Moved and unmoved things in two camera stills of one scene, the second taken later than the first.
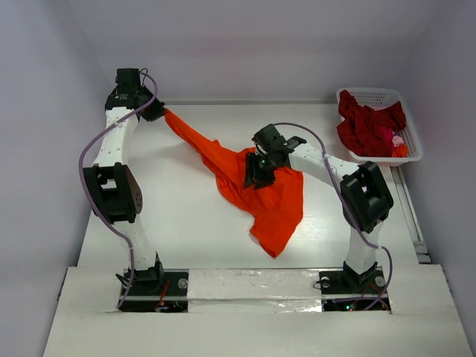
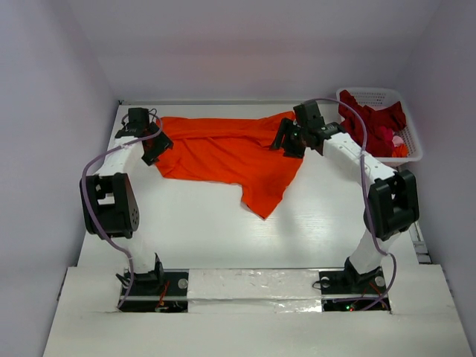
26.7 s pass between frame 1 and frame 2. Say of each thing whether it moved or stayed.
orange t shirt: moved
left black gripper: moved
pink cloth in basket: stayed
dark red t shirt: stayed
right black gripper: moved
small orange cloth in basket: stayed
